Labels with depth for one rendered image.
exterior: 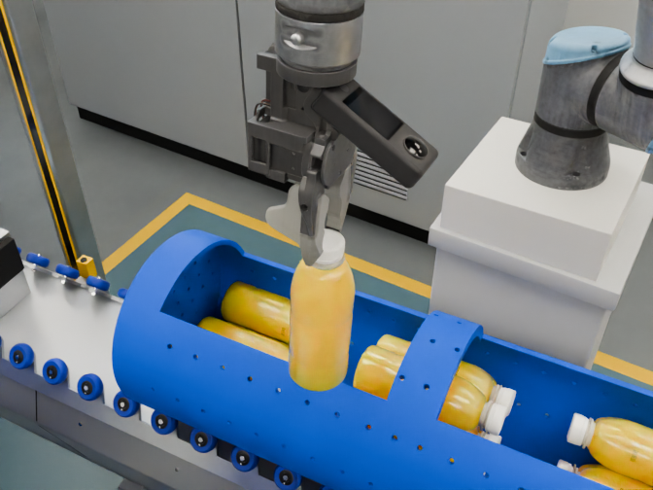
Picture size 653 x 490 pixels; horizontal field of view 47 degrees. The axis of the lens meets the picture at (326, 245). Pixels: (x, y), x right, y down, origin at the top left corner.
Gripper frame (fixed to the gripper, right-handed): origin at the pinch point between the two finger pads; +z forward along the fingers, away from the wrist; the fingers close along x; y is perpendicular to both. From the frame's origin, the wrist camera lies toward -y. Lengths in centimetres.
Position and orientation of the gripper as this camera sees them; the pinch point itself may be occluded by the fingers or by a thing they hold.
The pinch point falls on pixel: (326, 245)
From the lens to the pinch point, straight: 76.6
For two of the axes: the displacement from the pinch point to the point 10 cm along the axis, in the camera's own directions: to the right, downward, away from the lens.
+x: -4.4, 5.3, -7.3
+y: -9.0, -3.1, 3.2
